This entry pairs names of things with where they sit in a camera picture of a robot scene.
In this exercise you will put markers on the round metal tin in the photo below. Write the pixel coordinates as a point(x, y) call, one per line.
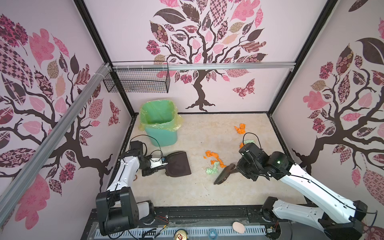
point(181, 235)

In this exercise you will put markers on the black wire mesh basket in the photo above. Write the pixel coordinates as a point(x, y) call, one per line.
point(138, 77)

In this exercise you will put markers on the orange paper scrap far right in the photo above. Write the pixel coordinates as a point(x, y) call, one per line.
point(241, 129)

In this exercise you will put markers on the green trash bin with liner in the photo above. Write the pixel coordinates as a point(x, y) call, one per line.
point(160, 121)

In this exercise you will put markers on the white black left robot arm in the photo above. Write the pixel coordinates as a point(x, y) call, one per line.
point(117, 209)

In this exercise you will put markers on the orange green scrap front right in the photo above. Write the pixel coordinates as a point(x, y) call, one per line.
point(214, 169)

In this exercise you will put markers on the beige egg shaped object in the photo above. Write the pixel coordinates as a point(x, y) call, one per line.
point(238, 227)

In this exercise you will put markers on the dark brown hand brush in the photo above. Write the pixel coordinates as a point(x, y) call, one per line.
point(227, 171)

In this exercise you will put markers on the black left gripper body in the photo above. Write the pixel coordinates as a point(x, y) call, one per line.
point(145, 166)

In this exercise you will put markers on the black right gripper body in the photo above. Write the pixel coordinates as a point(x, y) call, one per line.
point(247, 170)

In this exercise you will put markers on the dark brown plastic dustpan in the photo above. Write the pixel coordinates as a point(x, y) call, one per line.
point(178, 165)

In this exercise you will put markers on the orange paper scrap pile centre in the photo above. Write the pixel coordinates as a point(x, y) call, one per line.
point(214, 158)

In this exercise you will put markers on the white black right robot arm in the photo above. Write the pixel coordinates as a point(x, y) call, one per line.
point(337, 217)

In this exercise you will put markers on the orange green scrap right edge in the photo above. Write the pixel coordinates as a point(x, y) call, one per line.
point(246, 142)

